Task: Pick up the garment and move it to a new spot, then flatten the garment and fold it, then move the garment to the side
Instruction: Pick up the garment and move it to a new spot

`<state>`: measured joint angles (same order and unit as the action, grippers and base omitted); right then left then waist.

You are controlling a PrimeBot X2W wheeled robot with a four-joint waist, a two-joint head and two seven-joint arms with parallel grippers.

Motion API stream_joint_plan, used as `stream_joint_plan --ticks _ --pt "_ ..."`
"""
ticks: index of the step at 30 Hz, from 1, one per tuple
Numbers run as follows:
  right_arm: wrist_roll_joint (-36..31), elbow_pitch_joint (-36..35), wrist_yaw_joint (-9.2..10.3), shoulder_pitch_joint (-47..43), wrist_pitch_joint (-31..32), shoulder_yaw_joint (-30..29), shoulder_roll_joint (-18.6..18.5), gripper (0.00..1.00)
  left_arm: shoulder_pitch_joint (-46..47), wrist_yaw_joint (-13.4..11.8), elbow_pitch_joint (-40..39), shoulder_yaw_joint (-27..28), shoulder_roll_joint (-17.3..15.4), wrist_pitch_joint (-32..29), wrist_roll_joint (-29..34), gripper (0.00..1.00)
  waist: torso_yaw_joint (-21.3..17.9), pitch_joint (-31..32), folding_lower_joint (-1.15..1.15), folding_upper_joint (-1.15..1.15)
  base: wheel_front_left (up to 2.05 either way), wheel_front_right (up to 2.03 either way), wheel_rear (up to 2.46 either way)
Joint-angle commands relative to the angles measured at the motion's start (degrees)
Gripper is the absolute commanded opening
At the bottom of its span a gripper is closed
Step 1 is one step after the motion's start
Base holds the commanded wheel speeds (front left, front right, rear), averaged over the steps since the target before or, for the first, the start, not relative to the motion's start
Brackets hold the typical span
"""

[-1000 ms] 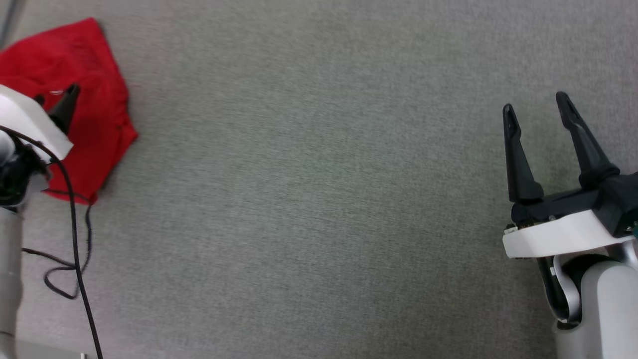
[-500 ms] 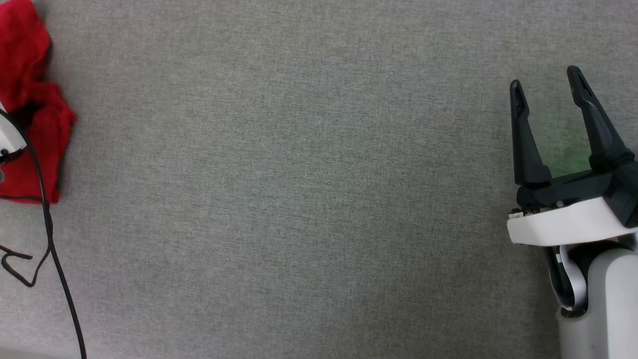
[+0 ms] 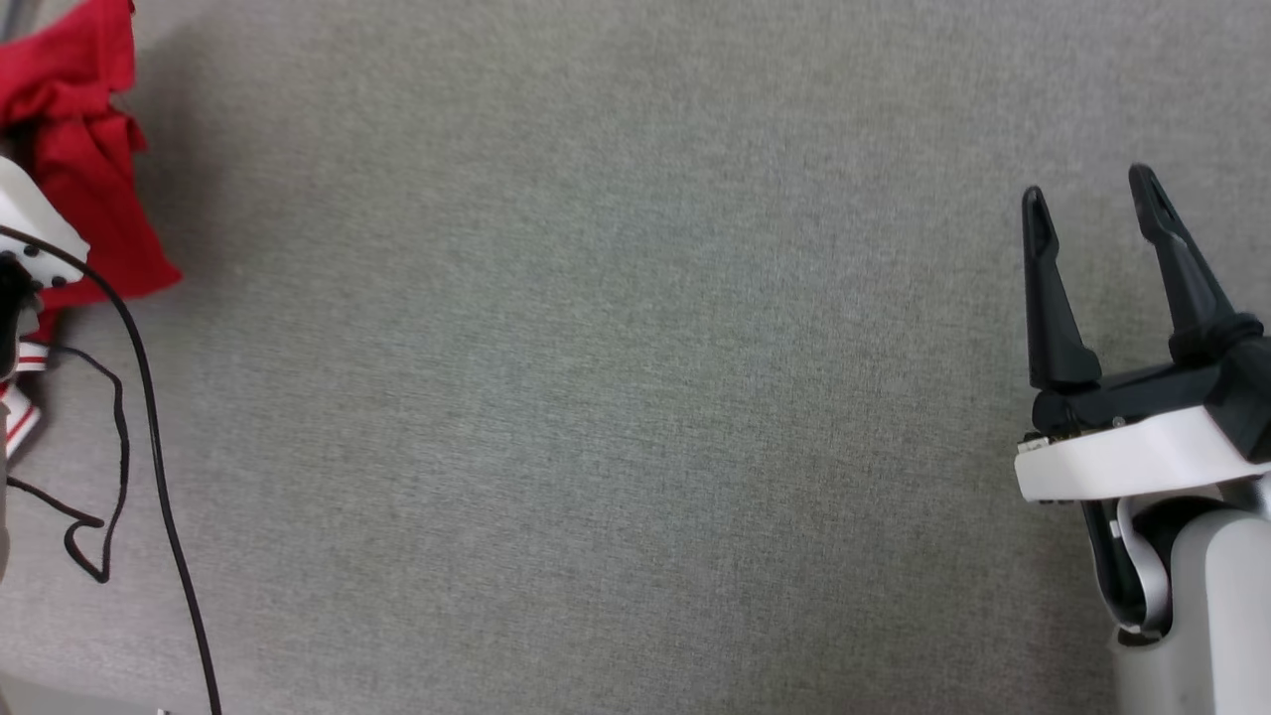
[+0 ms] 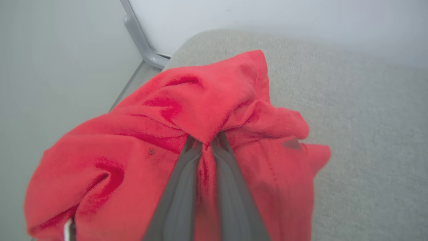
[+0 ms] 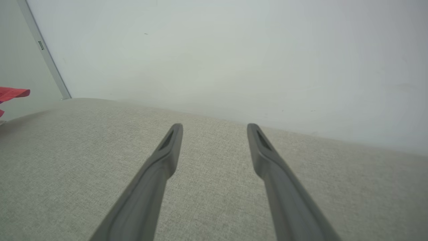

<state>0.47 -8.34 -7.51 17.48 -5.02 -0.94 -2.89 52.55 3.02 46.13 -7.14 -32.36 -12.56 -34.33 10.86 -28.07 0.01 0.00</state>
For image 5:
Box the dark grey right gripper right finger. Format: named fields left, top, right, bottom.
left=247, top=123, right=341, bottom=241

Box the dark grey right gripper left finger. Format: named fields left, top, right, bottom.
left=89, top=123, right=184, bottom=241

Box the red and white garment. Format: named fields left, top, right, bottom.
left=0, top=87, right=31, bottom=117

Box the grey metal wall strip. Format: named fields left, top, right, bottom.
left=17, top=0, right=72, bottom=100

